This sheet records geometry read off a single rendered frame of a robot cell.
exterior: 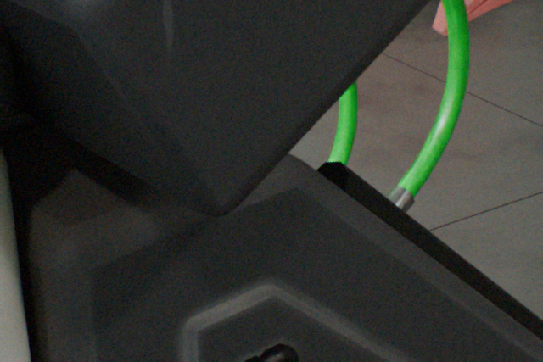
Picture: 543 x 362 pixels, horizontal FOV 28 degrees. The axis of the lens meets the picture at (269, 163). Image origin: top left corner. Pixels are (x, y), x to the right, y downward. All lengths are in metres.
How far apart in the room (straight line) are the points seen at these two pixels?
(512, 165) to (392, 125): 0.47
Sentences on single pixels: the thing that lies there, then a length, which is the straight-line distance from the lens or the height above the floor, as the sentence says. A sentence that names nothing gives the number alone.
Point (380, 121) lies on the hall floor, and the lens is 3.85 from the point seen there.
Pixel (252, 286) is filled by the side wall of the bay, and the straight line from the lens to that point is 0.15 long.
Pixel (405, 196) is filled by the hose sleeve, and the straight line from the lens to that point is 0.74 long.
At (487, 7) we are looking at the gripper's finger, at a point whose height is 1.24.
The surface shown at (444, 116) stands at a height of 1.22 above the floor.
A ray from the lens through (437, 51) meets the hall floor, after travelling 4.55.
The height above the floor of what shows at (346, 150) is 1.17.
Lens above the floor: 1.51
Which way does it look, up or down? 25 degrees down
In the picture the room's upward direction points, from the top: 1 degrees counter-clockwise
